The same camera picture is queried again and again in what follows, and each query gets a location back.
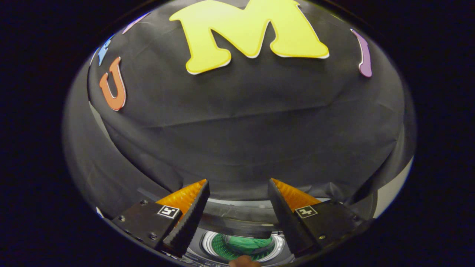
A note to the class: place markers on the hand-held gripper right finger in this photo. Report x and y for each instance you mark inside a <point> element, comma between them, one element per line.
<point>287,222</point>

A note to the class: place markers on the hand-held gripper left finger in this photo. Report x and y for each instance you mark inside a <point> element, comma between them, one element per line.
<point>187,222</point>

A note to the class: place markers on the green polo shirt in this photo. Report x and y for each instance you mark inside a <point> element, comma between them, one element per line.
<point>250,243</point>

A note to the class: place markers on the black backdrop cloth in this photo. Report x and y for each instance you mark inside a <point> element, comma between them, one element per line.
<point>241,129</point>

